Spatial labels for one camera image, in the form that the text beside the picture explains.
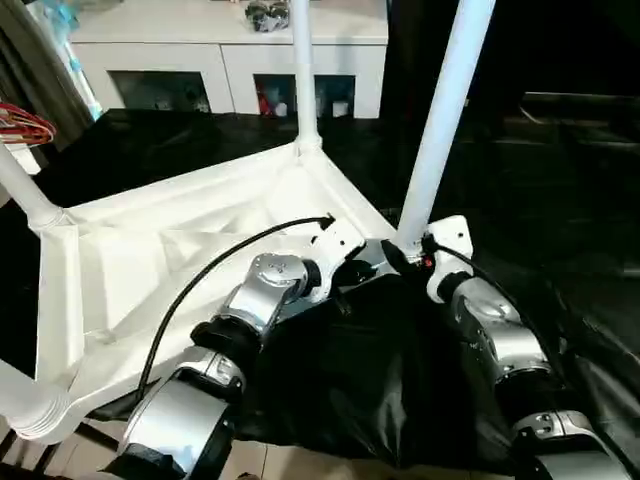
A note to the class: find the white plastic table leg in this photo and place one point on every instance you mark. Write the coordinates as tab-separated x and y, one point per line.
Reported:
25	400
445	120
305	70
30	190

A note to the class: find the white plastic table top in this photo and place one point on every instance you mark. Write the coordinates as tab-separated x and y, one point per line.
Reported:
150	260

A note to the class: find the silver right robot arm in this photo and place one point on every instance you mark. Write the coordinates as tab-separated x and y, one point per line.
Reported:
500	330

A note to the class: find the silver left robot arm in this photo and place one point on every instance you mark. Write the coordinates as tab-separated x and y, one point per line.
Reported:
250	300

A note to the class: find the black plastic mat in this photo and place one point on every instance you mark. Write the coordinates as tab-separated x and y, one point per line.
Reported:
380	380

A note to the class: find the black metal bar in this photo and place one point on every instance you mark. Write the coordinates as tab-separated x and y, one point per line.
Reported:
585	105

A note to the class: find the white cabinet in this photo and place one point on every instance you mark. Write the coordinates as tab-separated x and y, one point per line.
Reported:
220	45

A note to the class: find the grey crumpled bundle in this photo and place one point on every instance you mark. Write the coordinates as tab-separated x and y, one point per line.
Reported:
268	14

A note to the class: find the black metal stand frame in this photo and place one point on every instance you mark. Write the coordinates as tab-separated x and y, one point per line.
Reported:
60	455

